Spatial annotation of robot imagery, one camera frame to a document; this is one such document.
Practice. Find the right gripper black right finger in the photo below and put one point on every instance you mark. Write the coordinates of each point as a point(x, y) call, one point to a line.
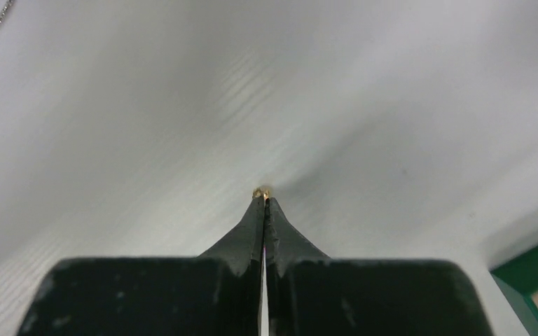
point(310, 293)

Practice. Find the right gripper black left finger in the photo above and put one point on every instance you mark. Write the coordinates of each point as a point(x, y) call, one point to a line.
point(216, 293)

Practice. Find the gold earring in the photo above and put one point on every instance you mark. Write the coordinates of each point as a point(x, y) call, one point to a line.
point(263, 191)

